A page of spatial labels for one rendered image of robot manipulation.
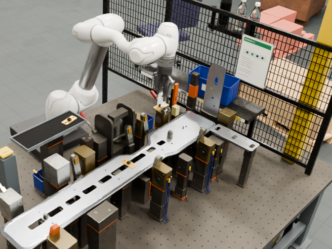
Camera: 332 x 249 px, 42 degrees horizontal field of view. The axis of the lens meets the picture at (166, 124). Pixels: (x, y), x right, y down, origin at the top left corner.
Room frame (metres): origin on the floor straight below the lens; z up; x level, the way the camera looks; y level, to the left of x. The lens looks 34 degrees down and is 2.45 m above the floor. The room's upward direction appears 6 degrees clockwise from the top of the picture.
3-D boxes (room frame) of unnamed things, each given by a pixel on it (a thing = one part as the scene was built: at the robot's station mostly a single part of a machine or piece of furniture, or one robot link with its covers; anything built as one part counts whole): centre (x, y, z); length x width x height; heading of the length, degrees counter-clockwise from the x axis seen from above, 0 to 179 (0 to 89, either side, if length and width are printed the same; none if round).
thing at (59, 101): (2.33, 0.69, 0.92); 0.18 x 0.16 x 0.22; 146
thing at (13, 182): (1.55, 0.73, 0.92); 0.08 x 0.08 x 0.44; 54
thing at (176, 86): (2.30, -0.04, 0.95); 0.03 x 0.01 x 0.50; 144
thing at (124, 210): (1.69, 0.22, 0.84); 0.12 x 0.05 x 0.29; 54
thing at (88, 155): (1.73, 0.41, 0.89); 0.12 x 0.08 x 0.38; 54
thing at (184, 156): (1.86, -0.14, 0.84); 0.10 x 0.05 x 0.29; 54
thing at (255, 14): (2.65, -0.48, 1.53); 0.07 x 0.07 x 0.20
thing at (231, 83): (2.54, -0.28, 1.09); 0.30 x 0.17 x 0.13; 61
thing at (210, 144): (1.96, -0.25, 0.87); 0.12 x 0.07 x 0.35; 54
